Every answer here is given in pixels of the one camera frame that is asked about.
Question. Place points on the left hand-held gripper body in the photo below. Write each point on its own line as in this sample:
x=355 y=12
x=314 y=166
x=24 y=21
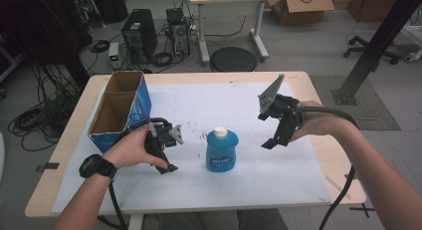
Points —
x=162 y=138

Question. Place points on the blue bottle with white cap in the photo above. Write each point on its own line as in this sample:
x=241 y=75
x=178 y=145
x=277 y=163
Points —
x=221 y=153

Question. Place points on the grey power supply unit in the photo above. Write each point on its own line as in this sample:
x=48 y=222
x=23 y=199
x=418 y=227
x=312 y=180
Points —
x=114 y=55

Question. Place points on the blue cardboard box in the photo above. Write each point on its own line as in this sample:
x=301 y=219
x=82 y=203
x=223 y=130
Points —
x=121 y=107

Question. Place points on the person's left hand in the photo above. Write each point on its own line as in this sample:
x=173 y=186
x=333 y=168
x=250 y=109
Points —
x=132 y=150

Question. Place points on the black computer tower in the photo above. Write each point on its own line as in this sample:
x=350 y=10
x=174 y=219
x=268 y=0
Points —
x=139 y=36

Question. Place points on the open brown cardboard box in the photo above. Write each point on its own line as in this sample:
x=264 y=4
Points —
x=300 y=9

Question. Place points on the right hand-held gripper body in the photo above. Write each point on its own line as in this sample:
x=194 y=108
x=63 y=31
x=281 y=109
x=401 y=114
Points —
x=285 y=112

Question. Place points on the small open computer case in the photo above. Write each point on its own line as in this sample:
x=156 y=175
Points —
x=179 y=36

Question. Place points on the white table mat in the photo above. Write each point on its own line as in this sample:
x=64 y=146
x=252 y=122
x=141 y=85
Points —
x=252 y=180

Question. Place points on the round black stool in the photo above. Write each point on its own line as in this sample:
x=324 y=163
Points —
x=233 y=59

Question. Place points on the closed brown cardboard box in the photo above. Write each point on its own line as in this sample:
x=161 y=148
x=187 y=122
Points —
x=373 y=4

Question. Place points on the black curtain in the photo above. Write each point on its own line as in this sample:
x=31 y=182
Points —
x=40 y=27

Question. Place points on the person's right hand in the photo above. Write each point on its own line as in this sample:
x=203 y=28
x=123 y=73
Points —
x=321 y=123

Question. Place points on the black wrist watch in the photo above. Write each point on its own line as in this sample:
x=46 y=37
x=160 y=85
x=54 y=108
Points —
x=96 y=166

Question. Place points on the black metal stand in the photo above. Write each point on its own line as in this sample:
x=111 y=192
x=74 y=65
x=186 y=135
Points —
x=375 y=50

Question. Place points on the black office chair base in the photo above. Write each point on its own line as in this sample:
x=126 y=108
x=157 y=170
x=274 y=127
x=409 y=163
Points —
x=368 y=48

